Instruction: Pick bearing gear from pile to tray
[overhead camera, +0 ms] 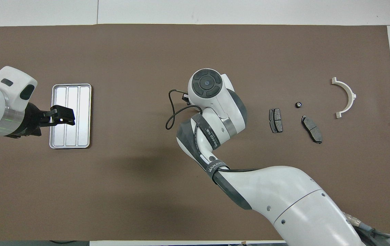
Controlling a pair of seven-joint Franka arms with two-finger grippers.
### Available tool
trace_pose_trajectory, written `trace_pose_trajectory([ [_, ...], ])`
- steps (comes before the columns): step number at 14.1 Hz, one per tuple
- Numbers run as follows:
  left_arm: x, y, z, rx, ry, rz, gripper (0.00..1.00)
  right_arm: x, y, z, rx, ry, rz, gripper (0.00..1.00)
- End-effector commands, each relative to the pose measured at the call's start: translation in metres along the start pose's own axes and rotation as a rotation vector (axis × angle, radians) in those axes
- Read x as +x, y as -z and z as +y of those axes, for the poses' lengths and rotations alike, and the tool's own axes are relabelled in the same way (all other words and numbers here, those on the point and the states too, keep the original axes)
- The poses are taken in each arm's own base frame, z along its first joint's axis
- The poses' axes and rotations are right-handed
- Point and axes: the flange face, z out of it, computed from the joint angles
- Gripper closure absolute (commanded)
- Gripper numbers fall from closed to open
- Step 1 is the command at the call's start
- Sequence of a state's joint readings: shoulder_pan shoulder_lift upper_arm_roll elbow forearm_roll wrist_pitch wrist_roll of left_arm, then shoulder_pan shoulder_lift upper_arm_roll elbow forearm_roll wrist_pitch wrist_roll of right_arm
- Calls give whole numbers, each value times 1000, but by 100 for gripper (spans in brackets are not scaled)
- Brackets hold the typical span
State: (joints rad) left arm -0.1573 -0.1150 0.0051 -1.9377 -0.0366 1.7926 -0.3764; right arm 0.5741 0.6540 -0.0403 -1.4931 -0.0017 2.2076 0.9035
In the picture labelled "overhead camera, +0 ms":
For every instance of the small black bearing gear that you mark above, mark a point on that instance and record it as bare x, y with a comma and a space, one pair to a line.
298, 104

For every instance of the silver metal tray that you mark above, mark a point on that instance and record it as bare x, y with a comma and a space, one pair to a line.
82, 136

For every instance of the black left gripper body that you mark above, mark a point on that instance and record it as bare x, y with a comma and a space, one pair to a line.
30, 123

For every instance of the brown table mat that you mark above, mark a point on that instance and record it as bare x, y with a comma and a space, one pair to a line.
130, 51

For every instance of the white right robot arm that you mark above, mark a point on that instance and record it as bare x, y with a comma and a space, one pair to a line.
283, 191

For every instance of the short dark brake pad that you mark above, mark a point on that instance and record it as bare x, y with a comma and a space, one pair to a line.
276, 119

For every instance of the long dark brake pad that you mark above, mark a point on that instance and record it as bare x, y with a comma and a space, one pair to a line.
312, 130

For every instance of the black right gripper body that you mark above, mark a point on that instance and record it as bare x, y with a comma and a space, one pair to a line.
185, 99

